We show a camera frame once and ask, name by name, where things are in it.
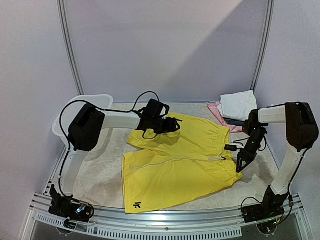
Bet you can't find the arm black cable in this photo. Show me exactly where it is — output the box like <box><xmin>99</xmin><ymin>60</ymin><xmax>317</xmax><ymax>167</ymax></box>
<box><xmin>58</xmin><ymin>90</ymin><xmax>162</xmax><ymax>201</ymax></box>
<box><xmin>232</xmin><ymin>136</ymin><xmax>268</xmax><ymax>152</ymax></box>

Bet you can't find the aluminium frame post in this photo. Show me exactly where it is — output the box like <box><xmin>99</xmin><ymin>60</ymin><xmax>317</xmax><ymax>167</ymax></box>
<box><xmin>57</xmin><ymin>0</ymin><xmax>85</xmax><ymax>95</ymax></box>
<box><xmin>250</xmin><ymin>0</ymin><xmax>275</xmax><ymax>92</ymax></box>

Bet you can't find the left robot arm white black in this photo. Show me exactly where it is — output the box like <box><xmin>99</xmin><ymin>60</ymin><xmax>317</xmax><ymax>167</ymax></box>
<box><xmin>49</xmin><ymin>94</ymin><xmax>181</xmax><ymax>217</ymax></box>

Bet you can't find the folded navy blue garment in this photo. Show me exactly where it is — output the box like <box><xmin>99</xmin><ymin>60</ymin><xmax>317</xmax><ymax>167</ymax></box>
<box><xmin>224</xmin><ymin>118</ymin><xmax>245</xmax><ymax>127</ymax></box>

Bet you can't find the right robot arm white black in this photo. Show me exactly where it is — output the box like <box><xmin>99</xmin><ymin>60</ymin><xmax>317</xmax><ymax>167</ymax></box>
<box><xmin>236</xmin><ymin>102</ymin><xmax>319</xmax><ymax>218</ymax></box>

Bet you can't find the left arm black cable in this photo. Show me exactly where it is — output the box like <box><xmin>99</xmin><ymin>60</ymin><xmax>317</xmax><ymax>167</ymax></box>
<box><xmin>58</xmin><ymin>90</ymin><xmax>162</xmax><ymax>201</ymax></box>

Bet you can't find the left aluminium frame post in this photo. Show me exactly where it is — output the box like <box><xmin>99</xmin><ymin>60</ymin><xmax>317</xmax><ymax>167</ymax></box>
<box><xmin>57</xmin><ymin>0</ymin><xmax>85</xmax><ymax>95</ymax></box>

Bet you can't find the folded pink garment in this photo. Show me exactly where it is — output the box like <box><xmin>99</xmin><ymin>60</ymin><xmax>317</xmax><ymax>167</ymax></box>
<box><xmin>206</xmin><ymin>101</ymin><xmax>243</xmax><ymax>134</ymax></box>

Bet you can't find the white t-shirt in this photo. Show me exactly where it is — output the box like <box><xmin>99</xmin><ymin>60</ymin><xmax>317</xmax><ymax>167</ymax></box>
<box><xmin>217</xmin><ymin>90</ymin><xmax>258</xmax><ymax>122</ymax></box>

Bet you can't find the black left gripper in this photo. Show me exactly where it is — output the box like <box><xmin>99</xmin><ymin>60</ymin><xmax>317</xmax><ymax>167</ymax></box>
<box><xmin>150</xmin><ymin>116</ymin><xmax>181</xmax><ymax>134</ymax></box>

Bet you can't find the right aluminium frame post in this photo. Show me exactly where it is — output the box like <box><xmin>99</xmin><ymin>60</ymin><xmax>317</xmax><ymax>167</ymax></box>
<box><xmin>250</xmin><ymin>0</ymin><xmax>275</xmax><ymax>92</ymax></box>

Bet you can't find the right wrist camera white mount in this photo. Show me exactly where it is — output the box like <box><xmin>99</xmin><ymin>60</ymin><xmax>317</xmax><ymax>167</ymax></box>
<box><xmin>224</xmin><ymin>144</ymin><xmax>244</xmax><ymax>152</ymax></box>

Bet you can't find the front aluminium rail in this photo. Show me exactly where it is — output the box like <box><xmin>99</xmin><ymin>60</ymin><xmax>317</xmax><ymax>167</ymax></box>
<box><xmin>22</xmin><ymin>193</ymin><xmax>313</xmax><ymax>240</ymax></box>

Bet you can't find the white plastic laundry basket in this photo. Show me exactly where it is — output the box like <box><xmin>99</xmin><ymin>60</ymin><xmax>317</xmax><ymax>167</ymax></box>
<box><xmin>51</xmin><ymin>94</ymin><xmax>114</xmax><ymax>152</ymax></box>

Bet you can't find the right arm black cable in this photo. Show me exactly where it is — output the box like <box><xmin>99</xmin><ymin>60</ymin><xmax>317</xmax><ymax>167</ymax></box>
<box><xmin>232</xmin><ymin>136</ymin><xmax>268</xmax><ymax>152</ymax></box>

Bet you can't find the yellow garment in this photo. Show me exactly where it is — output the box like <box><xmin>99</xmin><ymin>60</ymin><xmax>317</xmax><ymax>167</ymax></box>
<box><xmin>122</xmin><ymin>113</ymin><xmax>243</xmax><ymax>214</ymax></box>

